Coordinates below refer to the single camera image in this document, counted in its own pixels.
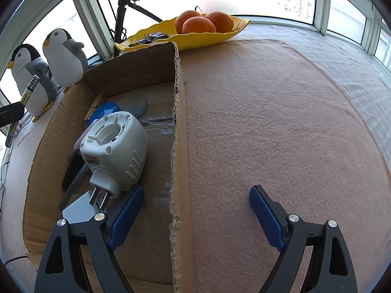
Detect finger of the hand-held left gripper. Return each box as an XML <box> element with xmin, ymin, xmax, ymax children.
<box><xmin>0</xmin><ymin>102</ymin><xmax>25</xmax><ymax>127</ymax></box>

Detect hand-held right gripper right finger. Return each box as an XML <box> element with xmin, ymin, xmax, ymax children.
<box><xmin>250</xmin><ymin>185</ymin><xmax>358</xmax><ymax>293</ymax></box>

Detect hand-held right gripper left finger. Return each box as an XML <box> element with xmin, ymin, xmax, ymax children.
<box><xmin>34</xmin><ymin>186</ymin><xmax>145</xmax><ymax>293</ymax></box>

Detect patterned lighter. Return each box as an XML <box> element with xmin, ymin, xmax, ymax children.
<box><xmin>20</xmin><ymin>74</ymin><xmax>40</xmax><ymax>107</ymax></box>

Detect cardboard box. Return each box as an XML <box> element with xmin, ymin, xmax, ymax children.
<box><xmin>22</xmin><ymin>41</ymin><xmax>195</xmax><ymax>293</ymax></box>

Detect black cylinder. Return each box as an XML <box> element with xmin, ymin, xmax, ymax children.
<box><xmin>62</xmin><ymin>149</ymin><xmax>84</xmax><ymax>190</ymax></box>

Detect white plug-in mosquito repeller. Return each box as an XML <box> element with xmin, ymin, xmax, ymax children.
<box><xmin>80</xmin><ymin>111</ymin><xmax>148</xmax><ymax>210</ymax></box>

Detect blue round tape measure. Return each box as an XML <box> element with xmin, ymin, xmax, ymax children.
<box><xmin>88</xmin><ymin>102</ymin><xmax>119</xmax><ymax>126</ymax></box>

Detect metal spoon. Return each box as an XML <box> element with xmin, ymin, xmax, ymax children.
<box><xmin>58</xmin><ymin>94</ymin><xmax>148</xmax><ymax>211</ymax></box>

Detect large penguin plush toy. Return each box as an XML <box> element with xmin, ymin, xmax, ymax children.
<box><xmin>7</xmin><ymin>44</ymin><xmax>59</xmax><ymax>122</ymax></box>

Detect small penguin plush toy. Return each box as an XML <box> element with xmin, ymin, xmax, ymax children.
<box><xmin>42</xmin><ymin>29</ymin><xmax>89</xmax><ymax>94</ymax></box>

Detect black tripod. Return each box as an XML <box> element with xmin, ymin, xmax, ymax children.
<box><xmin>114</xmin><ymin>0</ymin><xmax>163</xmax><ymax>44</ymax></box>

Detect pile of dark wrapped chocolates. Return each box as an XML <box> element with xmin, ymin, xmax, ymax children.
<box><xmin>128</xmin><ymin>32</ymin><xmax>170</xmax><ymax>48</ymax></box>

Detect yellow leaf-shaped bowl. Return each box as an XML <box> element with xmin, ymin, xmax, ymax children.
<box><xmin>114</xmin><ymin>16</ymin><xmax>251</xmax><ymax>52</ymax></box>

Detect orange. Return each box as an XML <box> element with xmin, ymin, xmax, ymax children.
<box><xmin>175</xmin><ymin>10</ymin><xmax>203</xmax><ymax>34</ymax></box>
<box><xmin>182</xmin><ymin>17</ymin><xmax>217</xmax><ymax>35</ymax></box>
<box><xmin>204</xmin><ymin>11</ymin><xmax>234</xmax><ymax>34</ymax></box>

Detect black cable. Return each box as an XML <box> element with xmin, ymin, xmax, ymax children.
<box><xmin>2</xmin><ymin>254</ymin><xmax>30</xmax><ymax>267</ymax></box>

